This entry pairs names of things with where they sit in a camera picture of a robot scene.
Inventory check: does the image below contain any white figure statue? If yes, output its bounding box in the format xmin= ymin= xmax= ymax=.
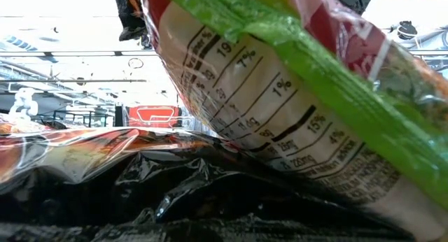
xmin=8 ymin=87 xmax=39 ymax=122

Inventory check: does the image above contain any black ceiling cable reel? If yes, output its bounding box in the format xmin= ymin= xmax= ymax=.
xmin=397 ymin=20 xmax=419 ymax=41

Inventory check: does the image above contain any thin black horizontal rail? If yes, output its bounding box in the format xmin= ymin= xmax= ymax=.
xmin=0 ymin=78 xmax=148 ymax=84

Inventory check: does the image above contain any long white light bar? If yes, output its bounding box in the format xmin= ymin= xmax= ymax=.
xmin=0 ymin=50 xmax=448 ymax=57

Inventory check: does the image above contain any black metal rack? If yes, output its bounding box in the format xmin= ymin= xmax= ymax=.
xmin=34 ymin=108 xmax=117 ymax=128

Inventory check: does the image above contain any red crate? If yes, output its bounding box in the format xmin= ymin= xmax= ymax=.
xmin=127 ymin=105 xmax=182 ymax=128

